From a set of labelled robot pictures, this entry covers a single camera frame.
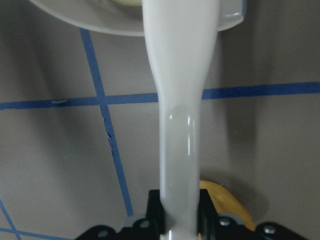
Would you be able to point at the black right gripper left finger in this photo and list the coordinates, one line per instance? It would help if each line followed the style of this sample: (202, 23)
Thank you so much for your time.
(153, 221)

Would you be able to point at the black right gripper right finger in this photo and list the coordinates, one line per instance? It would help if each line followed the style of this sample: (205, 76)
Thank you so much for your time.
(214, 224)

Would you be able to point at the beige plastic dustpan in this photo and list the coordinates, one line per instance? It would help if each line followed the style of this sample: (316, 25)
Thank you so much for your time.
(180, 37)

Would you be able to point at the yellow potato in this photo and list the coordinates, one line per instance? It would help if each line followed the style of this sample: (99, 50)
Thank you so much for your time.
(226, 203)

